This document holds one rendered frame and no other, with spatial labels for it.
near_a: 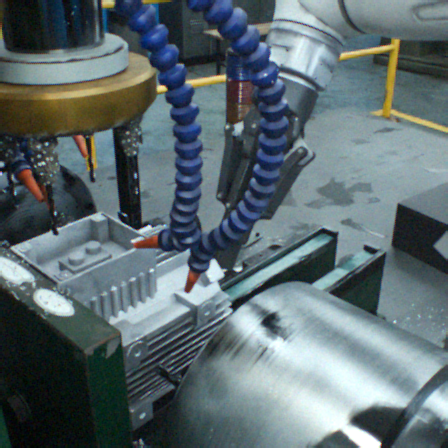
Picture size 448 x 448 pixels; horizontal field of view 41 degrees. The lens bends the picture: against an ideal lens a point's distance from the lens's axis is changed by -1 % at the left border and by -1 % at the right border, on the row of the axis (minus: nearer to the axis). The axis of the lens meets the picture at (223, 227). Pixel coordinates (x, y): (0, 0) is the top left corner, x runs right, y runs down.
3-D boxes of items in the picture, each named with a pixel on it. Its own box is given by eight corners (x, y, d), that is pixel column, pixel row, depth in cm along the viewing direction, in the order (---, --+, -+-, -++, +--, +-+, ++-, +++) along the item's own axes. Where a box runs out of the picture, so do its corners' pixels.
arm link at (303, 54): (320, 26, 65) (300, 78, 66) (356, 56, 72) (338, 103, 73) (256, 16, 71) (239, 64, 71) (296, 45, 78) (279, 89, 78)
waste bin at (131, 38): (138, 65, 614) (134, 3, 586) (157, 73, 586) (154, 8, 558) (103, 71, 594) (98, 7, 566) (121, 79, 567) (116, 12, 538)
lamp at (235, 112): (241, 127, 119) (241, 105, 117) (219, 120, 123) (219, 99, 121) (260, 120, 123) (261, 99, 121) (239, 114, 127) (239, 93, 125)
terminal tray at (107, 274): (70, 344, 61) (61, 285, 58) (18, 301, 68) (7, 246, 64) (160, 296, 69) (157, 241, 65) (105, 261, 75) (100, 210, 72)
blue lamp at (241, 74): (241, 82, 115) (242, 58, 113) (219, 76, 119) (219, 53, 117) (262, 76, 119) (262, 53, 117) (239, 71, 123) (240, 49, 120)
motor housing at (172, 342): (108, 471, 66) (90, 334, 57) (21, 385, 78) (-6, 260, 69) (234, 381, 78) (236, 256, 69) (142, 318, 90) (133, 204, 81)
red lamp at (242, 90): (241, 105, 117) (241, 82, 115) (219, 99, 121) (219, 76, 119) (261, 99, 121) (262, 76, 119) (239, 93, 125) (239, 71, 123)
